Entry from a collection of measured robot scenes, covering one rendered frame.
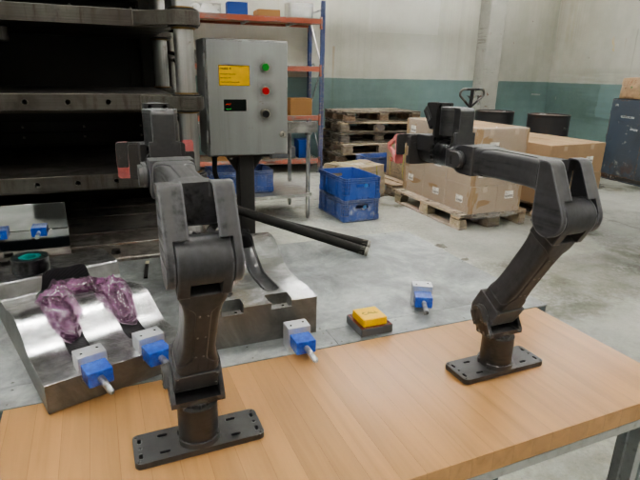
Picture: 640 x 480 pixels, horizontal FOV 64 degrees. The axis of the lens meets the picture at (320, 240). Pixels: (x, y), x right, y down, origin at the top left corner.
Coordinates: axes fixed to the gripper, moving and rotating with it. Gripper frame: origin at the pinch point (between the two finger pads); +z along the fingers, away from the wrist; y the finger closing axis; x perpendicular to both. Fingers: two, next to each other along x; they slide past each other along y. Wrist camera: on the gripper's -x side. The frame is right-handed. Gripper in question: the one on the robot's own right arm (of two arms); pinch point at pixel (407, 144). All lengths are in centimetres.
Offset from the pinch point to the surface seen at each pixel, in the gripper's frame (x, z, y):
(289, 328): 35, -17, 37
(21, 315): 30, -1, 87
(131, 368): 37, -18, 69
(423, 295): 36.1, -10.8, -0.7
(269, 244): 27.6, 17.2, 30.4
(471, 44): -74, 612, -506
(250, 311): 33, -12, 44
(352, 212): 107, 318, -149
